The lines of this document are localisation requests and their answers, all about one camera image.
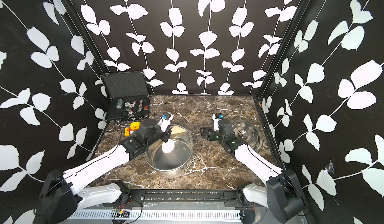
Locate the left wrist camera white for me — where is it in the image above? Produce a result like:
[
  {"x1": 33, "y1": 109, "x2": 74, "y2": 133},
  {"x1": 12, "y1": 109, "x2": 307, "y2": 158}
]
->
[{"x1": 158, "y1": 112, "x2": 174, "y2": 132}]

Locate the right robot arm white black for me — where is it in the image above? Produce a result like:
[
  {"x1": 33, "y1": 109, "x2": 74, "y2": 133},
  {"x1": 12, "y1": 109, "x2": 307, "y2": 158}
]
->
[{"x1": 200, "y1": 119, "x2": 309, "y2": 224}]

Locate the green poker chip stack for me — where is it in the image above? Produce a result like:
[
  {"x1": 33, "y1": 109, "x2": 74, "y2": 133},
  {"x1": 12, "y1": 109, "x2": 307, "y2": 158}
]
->
[{"x1": 117, "y1": 99, "x2": 124, "y2": 109}]

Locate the white plastic ladle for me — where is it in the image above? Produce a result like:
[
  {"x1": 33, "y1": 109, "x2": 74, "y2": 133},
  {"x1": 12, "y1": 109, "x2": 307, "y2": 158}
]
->
[{"x1": 162, "y1": 138, "x2": 175, "y2": 154}]

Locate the yellow red toy car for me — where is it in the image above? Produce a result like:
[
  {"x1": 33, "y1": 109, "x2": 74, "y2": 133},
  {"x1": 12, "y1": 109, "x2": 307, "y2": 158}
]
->
[{"x1": 124, "y1": 121, "x2": 141, "y2": 137}]

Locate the black open case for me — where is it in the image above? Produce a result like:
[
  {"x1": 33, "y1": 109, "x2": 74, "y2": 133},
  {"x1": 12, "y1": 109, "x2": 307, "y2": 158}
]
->
[{"x1": 101, "y1": 71, "x2": 150, "y2": 122}]

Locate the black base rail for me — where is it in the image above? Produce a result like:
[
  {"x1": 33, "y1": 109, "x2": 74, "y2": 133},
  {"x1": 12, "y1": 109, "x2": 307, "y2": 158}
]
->
[{"x1": 86, "y1": 188, "x2": 271, "y2": 213}]

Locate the white slotted cable duct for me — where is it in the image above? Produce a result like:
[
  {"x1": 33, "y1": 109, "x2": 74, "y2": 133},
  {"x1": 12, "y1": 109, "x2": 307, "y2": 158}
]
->
[{"x1": 68, "y1": 210, "x2": 241, "y2": 222}]

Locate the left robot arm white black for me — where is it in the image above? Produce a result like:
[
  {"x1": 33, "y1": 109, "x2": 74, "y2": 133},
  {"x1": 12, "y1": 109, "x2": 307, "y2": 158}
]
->
[{"x1": 33, "y1": 114, "x2": 173, "y2": 224}]

